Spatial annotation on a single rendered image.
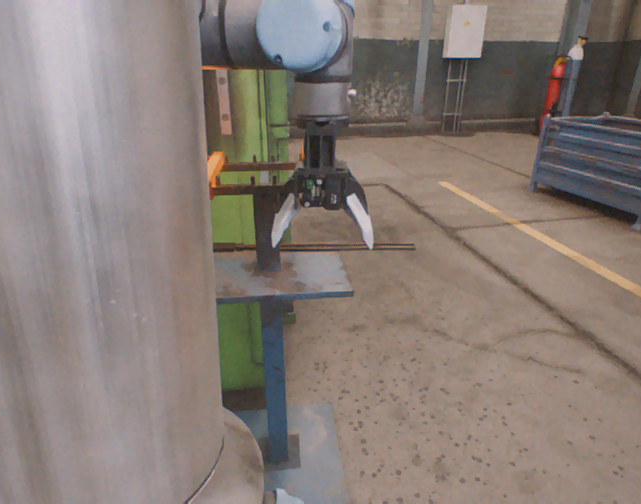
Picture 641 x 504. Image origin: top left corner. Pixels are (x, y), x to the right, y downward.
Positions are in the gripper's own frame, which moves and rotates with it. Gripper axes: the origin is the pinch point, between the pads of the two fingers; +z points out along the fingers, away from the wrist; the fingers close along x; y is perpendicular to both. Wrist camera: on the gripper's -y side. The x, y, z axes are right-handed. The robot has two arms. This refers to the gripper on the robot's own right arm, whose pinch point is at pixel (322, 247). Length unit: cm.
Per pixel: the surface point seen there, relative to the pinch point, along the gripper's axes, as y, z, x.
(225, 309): -68, 55, -37
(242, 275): -33.1, 22.8, -21.3
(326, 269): -37.4, 22.8, -0.2
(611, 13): -805, -96, 471
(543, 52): -775, -35, 356
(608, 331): -117, 93, 135
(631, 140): -282, 31, 226
